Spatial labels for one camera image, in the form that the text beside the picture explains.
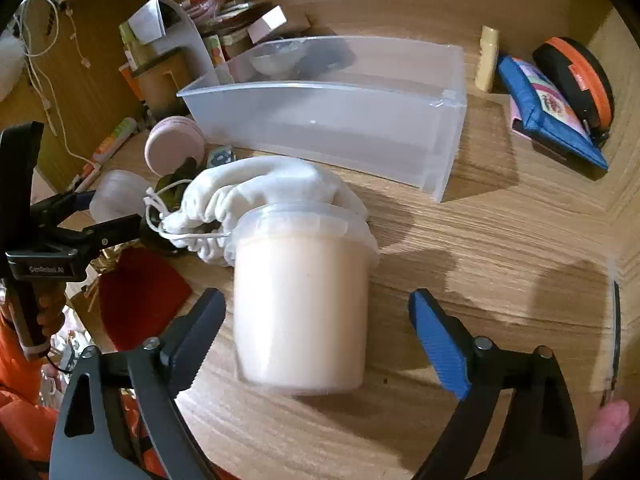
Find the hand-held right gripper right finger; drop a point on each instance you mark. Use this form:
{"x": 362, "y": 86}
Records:
{"x": 440, "y": 342}

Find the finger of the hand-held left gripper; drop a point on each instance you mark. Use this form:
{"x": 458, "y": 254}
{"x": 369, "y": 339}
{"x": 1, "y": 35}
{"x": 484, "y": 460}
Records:
{"x": 110, "y": 232}
{"x": 70, "y": 205}

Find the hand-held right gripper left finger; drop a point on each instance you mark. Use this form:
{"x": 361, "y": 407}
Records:
{"x": 200, "y": 330}

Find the translucent white small jar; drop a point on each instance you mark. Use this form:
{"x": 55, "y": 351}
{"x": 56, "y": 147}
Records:
{"x": 115, "y": 195}

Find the red velvet pouch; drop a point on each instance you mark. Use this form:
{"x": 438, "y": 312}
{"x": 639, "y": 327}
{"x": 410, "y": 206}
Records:
{"x": 140, "y": 300}

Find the dark green small object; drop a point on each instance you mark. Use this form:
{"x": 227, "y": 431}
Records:
{"x": 175, "y": 185}

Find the cream plastic jar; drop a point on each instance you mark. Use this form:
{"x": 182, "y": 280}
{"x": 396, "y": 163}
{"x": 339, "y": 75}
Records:
{"x": 300, "y": 310}

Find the clear plastic storage box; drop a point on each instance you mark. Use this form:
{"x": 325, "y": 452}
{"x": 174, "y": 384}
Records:
{"x": 340, "y": 120}

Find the person's left forearm orange sleeve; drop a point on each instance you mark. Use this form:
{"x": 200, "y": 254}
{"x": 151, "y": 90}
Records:
{"x": 20, "y": 410}

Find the wooden desktop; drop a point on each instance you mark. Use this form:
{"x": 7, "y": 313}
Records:
{"x": 500, "y": 260}

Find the person's left hand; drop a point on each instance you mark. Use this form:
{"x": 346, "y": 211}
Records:
{"x": 51, "y": 307}

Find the pink round case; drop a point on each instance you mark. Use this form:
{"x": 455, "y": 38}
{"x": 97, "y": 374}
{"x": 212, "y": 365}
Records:
{"x": 172, "y": 142}

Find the brown cardboard box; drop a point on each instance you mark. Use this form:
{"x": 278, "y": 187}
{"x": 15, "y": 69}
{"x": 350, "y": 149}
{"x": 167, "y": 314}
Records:
{"x": 157, "y": 85}

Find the pink fuzzy object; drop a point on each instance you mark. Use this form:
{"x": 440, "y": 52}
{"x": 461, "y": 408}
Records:
{"x": 607, "y": 430}

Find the white bookend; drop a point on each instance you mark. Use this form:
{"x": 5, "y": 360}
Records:
{"x": 195, "y": 45}

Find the bowl of trinkets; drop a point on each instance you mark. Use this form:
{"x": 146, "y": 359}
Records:
{"x": 275, "y": 60}

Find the pink snack packet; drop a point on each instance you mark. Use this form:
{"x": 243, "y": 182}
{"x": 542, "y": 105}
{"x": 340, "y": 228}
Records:
{"x": 202, "y": 2}

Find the stack of booklets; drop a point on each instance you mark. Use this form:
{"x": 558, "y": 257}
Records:
{"x": 230, "y": 20}

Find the blue zip pouch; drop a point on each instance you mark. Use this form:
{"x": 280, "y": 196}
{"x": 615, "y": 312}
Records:
{"x": 545, "y": 105}

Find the small white box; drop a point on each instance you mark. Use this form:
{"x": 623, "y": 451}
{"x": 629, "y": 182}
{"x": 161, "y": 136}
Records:
{"x": 267, "y": 25}

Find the cream tube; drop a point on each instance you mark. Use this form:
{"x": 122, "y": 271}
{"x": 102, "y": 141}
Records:
{"x": 486, "y": 60}

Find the black orange round case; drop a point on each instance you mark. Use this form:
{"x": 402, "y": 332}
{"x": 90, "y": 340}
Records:
{"x": 585, "y": 80}

